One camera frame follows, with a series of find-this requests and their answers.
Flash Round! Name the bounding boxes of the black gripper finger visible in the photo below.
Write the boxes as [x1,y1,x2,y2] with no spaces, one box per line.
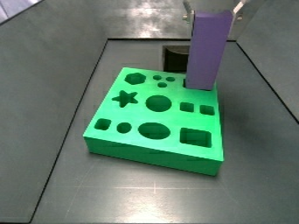
[232,0,248,20]

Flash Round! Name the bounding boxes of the green taped gripper finger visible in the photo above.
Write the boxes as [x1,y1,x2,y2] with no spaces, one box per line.
[181,0,193,23]

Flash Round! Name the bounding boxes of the purple arch block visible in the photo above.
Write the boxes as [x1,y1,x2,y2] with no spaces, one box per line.
[185,10,233,90]

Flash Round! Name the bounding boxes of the black arch fixture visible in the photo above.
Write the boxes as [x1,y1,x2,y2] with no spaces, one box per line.
[163,45,189,73]

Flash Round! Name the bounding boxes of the green shape sorter block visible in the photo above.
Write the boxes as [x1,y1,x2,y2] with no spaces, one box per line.
[83,67,224,176]

